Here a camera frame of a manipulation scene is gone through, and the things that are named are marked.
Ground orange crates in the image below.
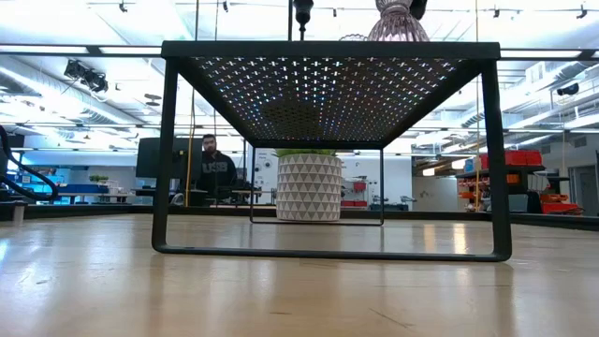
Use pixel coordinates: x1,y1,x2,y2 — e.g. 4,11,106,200
540,193,584,216

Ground yellow hanging cable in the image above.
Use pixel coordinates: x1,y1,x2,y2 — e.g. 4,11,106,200
184,88,196,207

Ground red storage bins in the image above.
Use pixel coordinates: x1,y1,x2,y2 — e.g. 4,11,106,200
479,149,544,168

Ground person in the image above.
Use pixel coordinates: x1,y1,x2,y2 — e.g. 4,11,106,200
196,134,238,201

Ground white grey triangle-pattern plant pot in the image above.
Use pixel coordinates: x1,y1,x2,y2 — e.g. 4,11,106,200
275,154,343,222

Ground dark storage rack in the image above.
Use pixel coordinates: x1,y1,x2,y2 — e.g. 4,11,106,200
456,163,548,214

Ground green spiky plant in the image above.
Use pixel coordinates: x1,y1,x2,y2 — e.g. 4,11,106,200
275,148,337,158

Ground black ceiling spotlight cluster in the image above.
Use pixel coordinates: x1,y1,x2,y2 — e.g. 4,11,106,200
64,59,110,94

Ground pink ribbed glass candle holder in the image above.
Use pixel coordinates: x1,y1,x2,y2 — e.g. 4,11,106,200
367,0,431,42

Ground black perforated metal shelf riser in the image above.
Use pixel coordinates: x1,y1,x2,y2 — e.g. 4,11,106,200
152,40,513,262

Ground thick black hose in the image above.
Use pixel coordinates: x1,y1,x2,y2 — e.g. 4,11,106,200
0,125,60,203

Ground black monitor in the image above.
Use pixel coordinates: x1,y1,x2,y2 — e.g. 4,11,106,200
135,137,203,179

